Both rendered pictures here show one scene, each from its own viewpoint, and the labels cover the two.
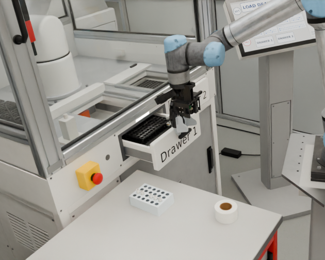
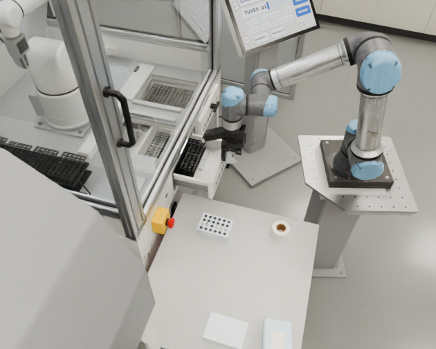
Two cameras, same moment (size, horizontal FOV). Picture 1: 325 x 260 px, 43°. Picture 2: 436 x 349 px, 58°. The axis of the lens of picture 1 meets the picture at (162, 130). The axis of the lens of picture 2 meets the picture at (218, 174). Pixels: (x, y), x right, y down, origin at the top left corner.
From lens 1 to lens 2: 72 cm
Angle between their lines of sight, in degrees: 29
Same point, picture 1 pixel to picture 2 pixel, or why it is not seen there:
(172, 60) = (231, 113)
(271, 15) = (318, 69)
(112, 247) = (203, 280)
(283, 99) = not seen: hidden behind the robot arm
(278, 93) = not seen: hidden behind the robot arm
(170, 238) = (245, 262)
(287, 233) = (270, 192)
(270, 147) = (252, 121)
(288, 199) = (266, 160)
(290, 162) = (307, 169)
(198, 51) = (259, 106)
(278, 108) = not seen: hidden behind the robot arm
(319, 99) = (279, 61)
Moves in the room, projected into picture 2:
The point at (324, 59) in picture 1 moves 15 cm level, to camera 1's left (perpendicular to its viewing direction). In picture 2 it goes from (366, 117) to (329, 129)
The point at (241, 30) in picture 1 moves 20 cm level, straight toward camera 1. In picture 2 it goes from (288, 79) to (307, 115)
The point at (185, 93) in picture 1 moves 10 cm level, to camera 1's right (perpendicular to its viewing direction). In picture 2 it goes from (238, 136) to (261, 128)
